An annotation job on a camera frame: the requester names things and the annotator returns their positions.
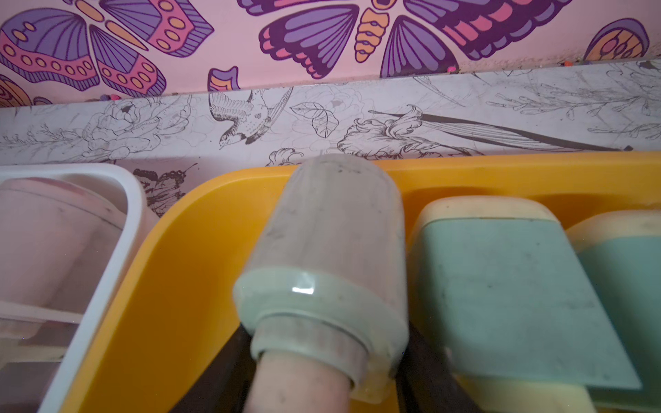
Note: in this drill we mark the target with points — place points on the white plastic storage box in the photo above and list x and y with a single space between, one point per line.
37 373

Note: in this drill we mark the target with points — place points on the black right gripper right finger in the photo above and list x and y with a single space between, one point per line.
425 383

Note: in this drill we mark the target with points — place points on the yellow plastic storage box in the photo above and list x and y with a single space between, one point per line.
174 311

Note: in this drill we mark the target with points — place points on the pink sharpener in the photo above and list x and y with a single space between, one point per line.
56 241

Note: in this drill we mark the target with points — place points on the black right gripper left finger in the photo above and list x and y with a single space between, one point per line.
225 383

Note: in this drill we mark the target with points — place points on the green sharpener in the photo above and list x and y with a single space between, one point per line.
323 294
497 289
620 252

